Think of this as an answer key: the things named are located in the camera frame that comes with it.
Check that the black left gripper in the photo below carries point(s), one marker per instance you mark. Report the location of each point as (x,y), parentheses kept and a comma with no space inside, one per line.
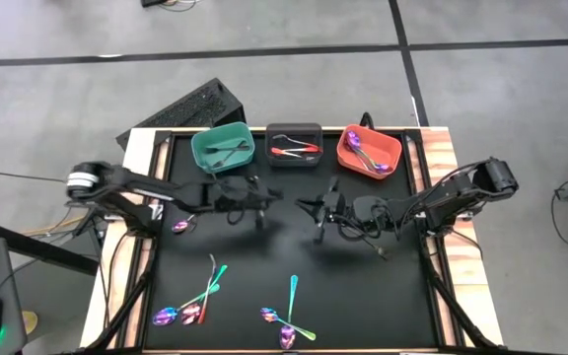
(234,197)

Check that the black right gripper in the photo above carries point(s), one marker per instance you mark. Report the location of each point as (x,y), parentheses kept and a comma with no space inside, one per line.
(335,207)

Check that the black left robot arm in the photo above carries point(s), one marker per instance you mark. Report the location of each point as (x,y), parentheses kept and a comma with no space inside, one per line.
(136,185)

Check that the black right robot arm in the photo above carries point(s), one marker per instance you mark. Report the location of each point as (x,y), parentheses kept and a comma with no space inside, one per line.
(442,197)

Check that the dark grey translucent bin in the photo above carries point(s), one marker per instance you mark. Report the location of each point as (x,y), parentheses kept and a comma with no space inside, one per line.
(294,129)

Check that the black table mat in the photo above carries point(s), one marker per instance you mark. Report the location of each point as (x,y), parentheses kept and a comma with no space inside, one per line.
(264,266)

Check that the teal plastic bin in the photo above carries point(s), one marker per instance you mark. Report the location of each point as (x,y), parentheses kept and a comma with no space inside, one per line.
(200,153)

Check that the orange plastic bin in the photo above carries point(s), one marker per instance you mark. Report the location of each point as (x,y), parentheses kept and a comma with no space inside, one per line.
(387,143)

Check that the black floor beam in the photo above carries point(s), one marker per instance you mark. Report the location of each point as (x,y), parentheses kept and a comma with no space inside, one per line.
(67,259)

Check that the yellow floor disc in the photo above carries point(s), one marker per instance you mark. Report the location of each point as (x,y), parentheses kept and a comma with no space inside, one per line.
(31,323)

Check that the black diagonal frame strut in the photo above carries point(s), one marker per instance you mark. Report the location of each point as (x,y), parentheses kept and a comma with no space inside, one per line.
(131,301)
(454,305)

